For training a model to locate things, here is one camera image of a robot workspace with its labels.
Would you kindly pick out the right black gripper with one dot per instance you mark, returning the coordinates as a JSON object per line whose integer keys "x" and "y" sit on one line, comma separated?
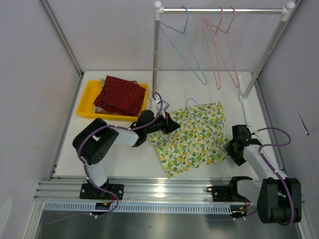
{"x": 229, "y": 146}

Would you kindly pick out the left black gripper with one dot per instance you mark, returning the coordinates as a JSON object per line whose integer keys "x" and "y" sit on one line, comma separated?
{"x": 169, "y": 125}

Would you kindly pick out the blue wire hanger front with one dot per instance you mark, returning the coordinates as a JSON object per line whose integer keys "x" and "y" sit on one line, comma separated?
{"x": 190, "y": 104}

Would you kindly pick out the blue wire hanger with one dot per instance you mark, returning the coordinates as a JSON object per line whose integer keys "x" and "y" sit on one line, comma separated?
{"x": 179, "y": 41}
{"x": 190, "y": 104}

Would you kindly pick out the lemon print skirt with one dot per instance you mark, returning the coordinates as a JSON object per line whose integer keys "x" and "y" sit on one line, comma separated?
{"x": 198, "y": 142}

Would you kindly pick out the red polka dot cloth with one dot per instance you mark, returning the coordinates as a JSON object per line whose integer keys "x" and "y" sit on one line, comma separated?
{"x": 120, "y": 97}

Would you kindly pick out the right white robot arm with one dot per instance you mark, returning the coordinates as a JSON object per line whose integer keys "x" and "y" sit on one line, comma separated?
{"x": 269, "y": 174}

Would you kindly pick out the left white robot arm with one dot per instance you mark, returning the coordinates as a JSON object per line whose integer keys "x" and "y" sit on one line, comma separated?
{"x": 93, "y": 143}

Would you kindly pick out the yellow plastic tray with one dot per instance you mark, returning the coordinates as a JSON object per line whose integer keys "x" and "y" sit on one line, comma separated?
{"x": 86, "y": 108}

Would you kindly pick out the silver clothes rack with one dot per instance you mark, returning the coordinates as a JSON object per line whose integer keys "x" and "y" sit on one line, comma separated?
{"x": 284, "y": 12}

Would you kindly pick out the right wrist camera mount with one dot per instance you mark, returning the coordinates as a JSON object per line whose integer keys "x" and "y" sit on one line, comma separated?
{"x": 255, "y": 133}

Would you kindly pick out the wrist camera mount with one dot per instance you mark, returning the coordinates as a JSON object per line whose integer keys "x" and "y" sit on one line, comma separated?
{"x": 162, "y": 106}
{"x": 255, "y": 133}

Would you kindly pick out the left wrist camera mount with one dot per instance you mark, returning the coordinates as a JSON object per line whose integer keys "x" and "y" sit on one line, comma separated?
{"x": 162, "y": 106}

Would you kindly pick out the blue wire hanger back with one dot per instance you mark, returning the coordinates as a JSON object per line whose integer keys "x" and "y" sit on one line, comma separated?
{"x": 179, "y": 41}

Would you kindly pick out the pink wire hanger right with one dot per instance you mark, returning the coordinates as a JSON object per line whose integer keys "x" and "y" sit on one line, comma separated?
{"x": 224, "y": 38}

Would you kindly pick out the pink wire hanger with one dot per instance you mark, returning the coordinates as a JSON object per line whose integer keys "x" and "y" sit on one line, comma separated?
{"x": 211, "y": 47}
{"x": 224, "y": 38}

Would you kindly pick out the pink wire hanger left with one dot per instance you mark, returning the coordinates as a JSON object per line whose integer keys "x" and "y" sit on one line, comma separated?
{"x": 211, "y": 47}

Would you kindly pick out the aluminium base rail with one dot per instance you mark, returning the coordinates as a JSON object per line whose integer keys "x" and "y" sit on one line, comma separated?
{"x": 141, "y": 196}

